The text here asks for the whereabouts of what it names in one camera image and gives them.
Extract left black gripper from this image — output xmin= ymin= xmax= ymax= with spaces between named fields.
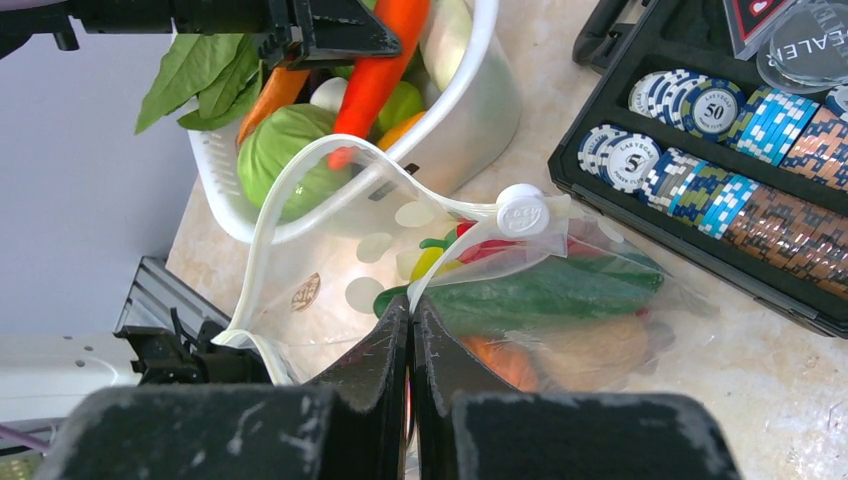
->
xmin=1 ymin=0 xmax=401 ymax=70

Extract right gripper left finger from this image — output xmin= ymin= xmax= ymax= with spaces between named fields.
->
xmin=36 ymin=296 xmax=410 ymax=479

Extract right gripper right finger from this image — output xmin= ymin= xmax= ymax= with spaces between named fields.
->
xmin=410 ymin=299 xmax=741 ymax=479

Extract small orange fruit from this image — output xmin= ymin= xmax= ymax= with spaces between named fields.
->
xmin=460 ymin=336 xmax=538 ymax=392

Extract dark green cucumber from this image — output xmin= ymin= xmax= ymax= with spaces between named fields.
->
xmin=372 ymin=254 xmax=666 ymax=335

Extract clear zip top bag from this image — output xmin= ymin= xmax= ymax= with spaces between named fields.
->
xmin=216 ymin=135 xmax=721 ymax=392

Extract white plastic basket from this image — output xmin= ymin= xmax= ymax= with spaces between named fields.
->
xmin=188 ymin=0 xmax=522 ymax=243

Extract red chili pepper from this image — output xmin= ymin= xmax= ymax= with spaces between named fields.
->
xmin=453 ymin=220 xmax=603 ymax=264

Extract thin orange carrot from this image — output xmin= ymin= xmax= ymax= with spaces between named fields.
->
xmin=236 ymin=67 xmax=311 ymax=147

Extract green lettuce leaf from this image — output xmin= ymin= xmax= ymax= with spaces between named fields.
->
xmin=135 ymin=33 xmax=263 ymax=134

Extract light green lime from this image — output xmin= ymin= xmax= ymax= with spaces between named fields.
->
xmin=376 ymin=81 xmax=425 ymax=133

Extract green cabbage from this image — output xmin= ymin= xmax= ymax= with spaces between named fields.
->
xmin=237 ymin=104 xmax=353 ymax=222

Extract black carrying case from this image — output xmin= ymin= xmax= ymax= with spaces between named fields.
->
xmin=548 ymin=1 xmax=847 ymax=338

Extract poker chips in case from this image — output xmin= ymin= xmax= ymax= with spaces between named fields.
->
xmin=576 ymin=69 xmax=847 ymax=297

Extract triangular all-in token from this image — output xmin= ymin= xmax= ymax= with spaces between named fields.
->
xmin=722 ymin=0 xmax=796 ymax=60

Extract clear dealer button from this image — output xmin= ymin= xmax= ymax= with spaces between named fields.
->
xmin=756 ymin=1 xmax=847 ymax=94

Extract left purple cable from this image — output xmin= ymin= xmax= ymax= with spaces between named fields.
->
xmin=0 ymin=423 xmax=54 ymax=456

